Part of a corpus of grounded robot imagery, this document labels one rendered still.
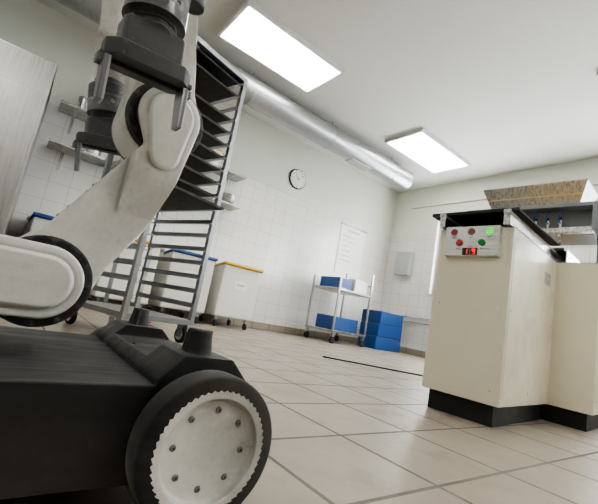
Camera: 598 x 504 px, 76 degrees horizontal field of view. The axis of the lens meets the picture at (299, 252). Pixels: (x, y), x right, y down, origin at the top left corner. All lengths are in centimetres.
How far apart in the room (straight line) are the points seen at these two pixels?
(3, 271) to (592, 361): 236
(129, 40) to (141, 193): 25
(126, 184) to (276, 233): 510
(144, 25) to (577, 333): 229
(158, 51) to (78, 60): 467
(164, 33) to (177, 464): 59
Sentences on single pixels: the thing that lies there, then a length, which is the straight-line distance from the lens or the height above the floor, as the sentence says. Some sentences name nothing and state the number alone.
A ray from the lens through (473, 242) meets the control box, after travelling 189.
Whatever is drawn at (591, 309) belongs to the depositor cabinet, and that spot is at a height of 60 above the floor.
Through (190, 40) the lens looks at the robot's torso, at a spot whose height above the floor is 79.
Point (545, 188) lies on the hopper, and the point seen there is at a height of 129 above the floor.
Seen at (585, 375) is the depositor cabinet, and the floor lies 27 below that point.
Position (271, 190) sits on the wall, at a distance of 581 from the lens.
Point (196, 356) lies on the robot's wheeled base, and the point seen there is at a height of 21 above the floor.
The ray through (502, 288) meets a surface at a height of 57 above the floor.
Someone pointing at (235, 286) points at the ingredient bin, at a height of 50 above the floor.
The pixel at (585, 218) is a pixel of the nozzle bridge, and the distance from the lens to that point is 266.
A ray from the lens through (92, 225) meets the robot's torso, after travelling 73.
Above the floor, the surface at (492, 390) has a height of 15.
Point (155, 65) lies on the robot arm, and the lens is 62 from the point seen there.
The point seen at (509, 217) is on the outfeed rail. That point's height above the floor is 87.
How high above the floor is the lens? 30
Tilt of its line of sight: 9 degrees up
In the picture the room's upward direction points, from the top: 11 degrees clockwise
